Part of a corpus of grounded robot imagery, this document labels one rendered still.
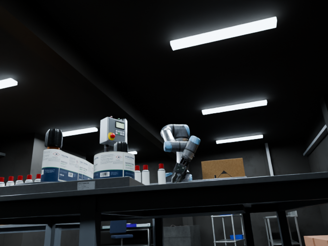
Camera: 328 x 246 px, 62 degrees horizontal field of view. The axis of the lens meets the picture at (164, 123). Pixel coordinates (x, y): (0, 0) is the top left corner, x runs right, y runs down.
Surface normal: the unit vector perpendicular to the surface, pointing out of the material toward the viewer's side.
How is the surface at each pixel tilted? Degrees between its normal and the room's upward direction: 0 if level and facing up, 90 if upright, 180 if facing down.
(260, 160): 90
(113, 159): 90
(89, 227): 90
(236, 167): 90
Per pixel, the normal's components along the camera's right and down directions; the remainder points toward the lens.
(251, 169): -0.30, -0.32
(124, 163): 0.57, -0.31
